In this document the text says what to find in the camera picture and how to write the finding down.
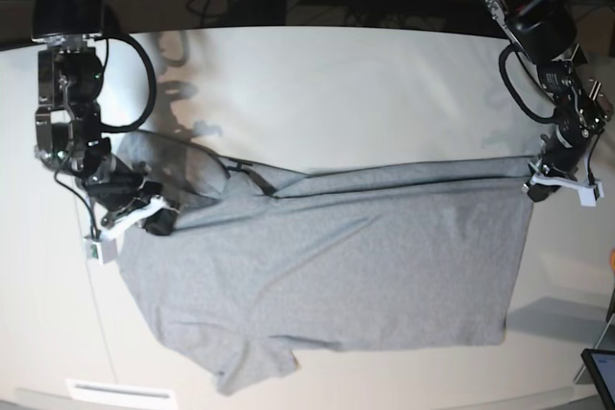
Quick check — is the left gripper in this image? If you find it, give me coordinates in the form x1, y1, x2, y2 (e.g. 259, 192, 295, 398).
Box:
526, 131, 589, 204

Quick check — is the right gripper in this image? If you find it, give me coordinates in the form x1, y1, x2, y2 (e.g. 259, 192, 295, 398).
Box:
84, 155, 179, 236

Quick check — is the grey T-shirt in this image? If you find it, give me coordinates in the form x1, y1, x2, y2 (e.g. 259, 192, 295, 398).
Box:
117, 133, 532, 395

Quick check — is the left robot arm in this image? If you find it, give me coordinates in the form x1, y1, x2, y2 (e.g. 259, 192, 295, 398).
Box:
481, 0, 614, 207

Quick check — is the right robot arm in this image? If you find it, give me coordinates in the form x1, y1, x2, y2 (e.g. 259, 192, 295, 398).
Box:
32, 0, 179, 241

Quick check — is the black tablet screen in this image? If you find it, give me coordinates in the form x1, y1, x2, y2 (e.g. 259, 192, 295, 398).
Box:
581, 349, 614, 410

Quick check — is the white paper label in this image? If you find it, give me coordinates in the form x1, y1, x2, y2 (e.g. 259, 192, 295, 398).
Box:
65, 378, 176, 399

